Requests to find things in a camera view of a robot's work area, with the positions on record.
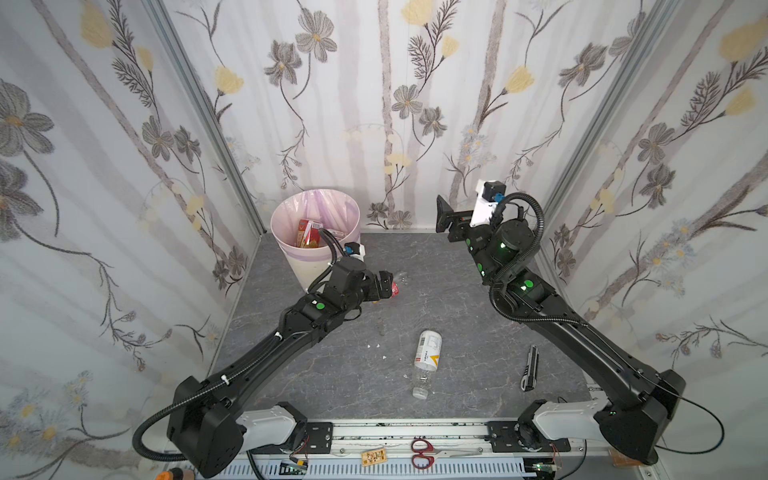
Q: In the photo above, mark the purple plastic bin liner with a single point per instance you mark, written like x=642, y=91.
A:
x=334, y=209

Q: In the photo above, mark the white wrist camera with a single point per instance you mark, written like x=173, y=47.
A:
x=354, y=250
x=489, y=195

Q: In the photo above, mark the white perforated cable duct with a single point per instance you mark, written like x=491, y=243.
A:
x=398, y=468

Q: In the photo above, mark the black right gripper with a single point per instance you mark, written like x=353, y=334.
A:
x=456, y=222

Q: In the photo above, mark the orange black tool handle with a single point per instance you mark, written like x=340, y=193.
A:
x=176, y=473

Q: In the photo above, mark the red handled scissors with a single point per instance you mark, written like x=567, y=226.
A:
x=425, y=454

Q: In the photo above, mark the yellow tag card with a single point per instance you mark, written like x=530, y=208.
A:
x=374, y=457

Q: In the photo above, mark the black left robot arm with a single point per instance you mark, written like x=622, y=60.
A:
x=202, y=424

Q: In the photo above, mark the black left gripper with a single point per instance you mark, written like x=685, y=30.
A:
x=378, y=285

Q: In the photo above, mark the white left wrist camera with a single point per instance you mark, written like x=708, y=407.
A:
x=354, y=250

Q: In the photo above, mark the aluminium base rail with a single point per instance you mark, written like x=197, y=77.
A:
x=350, y=437

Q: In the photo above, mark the clear bottle white yellow label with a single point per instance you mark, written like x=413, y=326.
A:
x=426, y=362

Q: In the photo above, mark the cream plastic trash bin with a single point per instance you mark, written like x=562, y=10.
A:
x=306, y=272

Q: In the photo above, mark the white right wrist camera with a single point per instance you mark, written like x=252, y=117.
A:
x=489, y=195

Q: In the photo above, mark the yellow tea bottle red label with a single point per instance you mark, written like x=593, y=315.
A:
x=308, y=234

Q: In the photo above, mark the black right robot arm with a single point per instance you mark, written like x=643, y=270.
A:
x=502, y=233

